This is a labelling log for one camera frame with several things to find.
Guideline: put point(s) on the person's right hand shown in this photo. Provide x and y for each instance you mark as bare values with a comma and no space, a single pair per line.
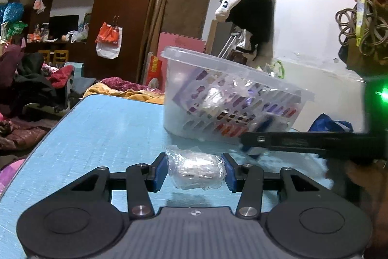
373,181

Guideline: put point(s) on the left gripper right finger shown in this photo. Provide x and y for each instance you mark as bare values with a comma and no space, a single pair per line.
248,180

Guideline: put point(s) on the clear plastic perforated basket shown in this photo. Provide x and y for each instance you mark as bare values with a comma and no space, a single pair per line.
213,99

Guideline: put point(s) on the dark purple garment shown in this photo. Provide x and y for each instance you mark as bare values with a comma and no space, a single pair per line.
9,61

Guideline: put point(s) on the green and white tote bag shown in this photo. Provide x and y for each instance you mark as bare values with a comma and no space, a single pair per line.
275,69

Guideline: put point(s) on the hanging brown bag with cords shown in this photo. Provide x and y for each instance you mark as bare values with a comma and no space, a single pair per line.
363,37

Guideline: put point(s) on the blue shopping bag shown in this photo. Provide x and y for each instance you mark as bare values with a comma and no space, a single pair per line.
324,123

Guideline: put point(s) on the clear plastic bag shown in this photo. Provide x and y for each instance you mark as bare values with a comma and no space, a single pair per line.
192,169

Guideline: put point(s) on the pink foam mat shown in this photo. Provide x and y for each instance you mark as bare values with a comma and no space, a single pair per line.
181,41

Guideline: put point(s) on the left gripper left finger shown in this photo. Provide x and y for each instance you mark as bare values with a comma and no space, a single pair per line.
142,179

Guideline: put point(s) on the yellow blanket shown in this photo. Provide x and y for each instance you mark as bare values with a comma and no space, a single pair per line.
130,94

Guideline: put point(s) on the orange and white hanging bag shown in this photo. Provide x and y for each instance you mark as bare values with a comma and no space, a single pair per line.
109,41

